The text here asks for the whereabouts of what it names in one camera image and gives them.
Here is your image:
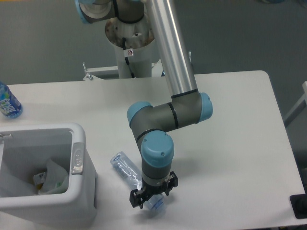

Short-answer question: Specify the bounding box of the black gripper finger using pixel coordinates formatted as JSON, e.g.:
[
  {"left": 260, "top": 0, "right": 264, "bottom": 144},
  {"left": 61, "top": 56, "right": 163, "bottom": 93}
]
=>
[
  {"left": 129, "top": 189, "right": 149, "bottom": 209},
  {"left": 164, "top": 171, "right": 178, "bottom": 196}
]

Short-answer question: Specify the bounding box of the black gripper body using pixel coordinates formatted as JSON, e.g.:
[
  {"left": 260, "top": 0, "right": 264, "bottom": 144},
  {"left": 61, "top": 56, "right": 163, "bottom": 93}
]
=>
[{"left": 142, "top": 181, "right": 169, "bottom": 199}]

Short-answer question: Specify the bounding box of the clear plastic bottle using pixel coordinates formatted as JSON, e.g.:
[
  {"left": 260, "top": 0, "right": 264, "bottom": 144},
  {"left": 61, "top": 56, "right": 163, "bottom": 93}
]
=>
[{"left": 110, "top": 152, "right": 166, "bottom": 214}]

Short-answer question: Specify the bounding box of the white paper wrapper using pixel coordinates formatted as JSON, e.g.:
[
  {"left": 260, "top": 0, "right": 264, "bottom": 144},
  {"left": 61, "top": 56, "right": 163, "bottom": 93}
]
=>
[{"left": 38, "top": 159, "right": 69, "bottom": 195}]

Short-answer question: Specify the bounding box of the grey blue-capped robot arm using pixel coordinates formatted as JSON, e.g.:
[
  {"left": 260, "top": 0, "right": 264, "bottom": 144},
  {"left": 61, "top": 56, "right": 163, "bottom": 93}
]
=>
[{"left": 75, "top": 0, "right": 213, "bottom": 207}]

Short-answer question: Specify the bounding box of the white plastic trash can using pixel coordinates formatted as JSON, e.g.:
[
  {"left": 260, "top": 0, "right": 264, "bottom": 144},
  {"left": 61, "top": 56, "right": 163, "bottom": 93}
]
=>
[{"left": 0, "top": 123, "right": 97, "bottom": 226}]

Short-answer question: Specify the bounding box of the trash inside the can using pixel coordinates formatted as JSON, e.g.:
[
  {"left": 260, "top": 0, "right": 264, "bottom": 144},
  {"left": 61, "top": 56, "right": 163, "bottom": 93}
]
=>
[{"left": 33, "top": 172, "right": 47, "bottom": 190}]

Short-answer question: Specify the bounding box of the black device at table edge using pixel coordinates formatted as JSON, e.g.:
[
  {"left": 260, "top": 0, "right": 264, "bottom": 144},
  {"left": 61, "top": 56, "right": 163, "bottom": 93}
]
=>
[{"left": 290, "top": 194, "right": 307, "bottom": 219}]

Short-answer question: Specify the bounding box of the blue labelled water bottle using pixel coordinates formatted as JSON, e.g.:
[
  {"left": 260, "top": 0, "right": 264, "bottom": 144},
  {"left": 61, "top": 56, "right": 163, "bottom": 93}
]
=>
[{"left": 0, "top": 82, "right": 23, "bottom": 119}]

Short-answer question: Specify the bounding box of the white middle mounting bracket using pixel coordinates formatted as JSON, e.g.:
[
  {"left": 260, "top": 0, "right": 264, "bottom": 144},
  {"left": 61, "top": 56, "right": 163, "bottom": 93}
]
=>
[{"left": 151, "top": 59, "right": 165, "bottom": 77}]

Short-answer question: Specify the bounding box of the white left mounting bracket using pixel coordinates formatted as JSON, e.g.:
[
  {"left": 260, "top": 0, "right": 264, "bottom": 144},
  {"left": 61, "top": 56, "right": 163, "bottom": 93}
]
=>
[{"left": 83, "top": 62, "right": 119, "bottom": 81}]

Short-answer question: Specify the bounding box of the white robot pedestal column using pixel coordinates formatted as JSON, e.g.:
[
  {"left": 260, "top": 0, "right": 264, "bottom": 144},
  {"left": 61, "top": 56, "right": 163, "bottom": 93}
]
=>
[{"left": 105, "top": 15, "right": 157, "bottom": 79}]

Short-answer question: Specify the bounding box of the black pedestal cable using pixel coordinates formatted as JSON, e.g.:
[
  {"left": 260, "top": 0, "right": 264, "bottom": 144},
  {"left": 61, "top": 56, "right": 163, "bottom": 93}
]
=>
[{"left": 122, "top": 37, "right": 136, "bottom": 79}]

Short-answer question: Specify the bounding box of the white frame at right edge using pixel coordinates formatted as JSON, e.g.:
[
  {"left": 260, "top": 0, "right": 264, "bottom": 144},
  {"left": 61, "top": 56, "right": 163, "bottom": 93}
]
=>
[{"left": 283, "top": 81, "right": 307, "bottom": 127}]

